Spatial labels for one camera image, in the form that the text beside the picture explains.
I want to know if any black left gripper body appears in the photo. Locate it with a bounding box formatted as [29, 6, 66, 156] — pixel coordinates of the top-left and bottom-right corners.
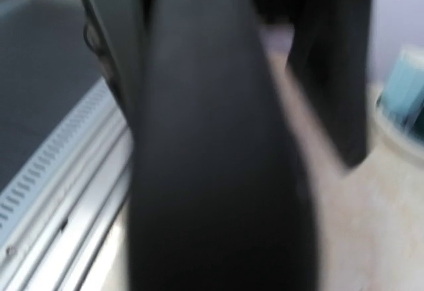
[253, 0, 372, 168]

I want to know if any black phone case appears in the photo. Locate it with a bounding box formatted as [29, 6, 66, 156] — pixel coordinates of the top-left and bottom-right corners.
[129, 0, 318, 290]

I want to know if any light blue white cup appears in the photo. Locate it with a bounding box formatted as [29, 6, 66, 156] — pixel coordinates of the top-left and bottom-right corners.
[380, 45, 423, 130]

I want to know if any aluminium front rail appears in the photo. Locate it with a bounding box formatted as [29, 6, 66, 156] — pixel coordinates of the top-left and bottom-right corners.
[1, 80, 126, 290]

